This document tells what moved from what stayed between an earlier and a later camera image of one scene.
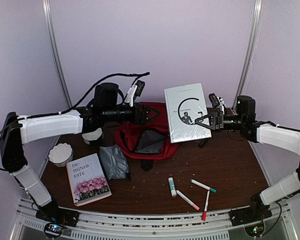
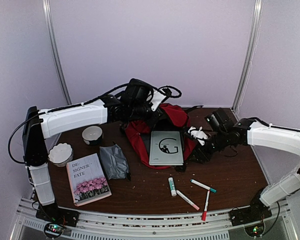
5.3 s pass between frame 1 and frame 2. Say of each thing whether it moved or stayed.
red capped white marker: stayed
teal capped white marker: stayed
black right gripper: moved
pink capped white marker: stayed
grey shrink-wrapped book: moved
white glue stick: stayed
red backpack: moved
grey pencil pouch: stayed
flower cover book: stayed
